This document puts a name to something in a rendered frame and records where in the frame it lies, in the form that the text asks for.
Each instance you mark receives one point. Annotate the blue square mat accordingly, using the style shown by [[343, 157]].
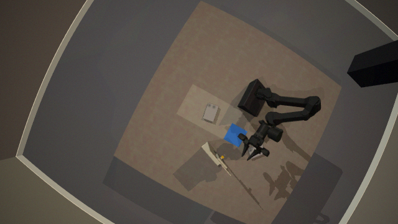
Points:
[[232, 134]]

